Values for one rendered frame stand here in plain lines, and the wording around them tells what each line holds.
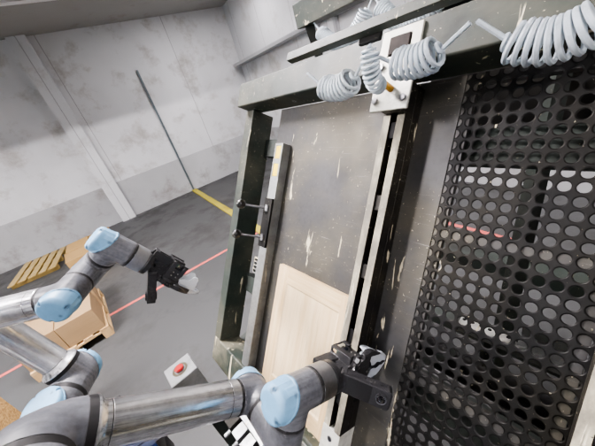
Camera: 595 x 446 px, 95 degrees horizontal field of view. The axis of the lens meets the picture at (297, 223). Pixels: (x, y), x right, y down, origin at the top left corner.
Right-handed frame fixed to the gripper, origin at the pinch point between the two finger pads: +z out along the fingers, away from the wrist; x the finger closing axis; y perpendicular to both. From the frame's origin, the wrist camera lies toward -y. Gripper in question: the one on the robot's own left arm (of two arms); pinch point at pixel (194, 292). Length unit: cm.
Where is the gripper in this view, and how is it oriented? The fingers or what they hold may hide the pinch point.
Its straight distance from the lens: 104.9
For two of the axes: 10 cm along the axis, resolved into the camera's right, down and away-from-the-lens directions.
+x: -5.4, -2.7, 8.0
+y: 5.9, -8.0, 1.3
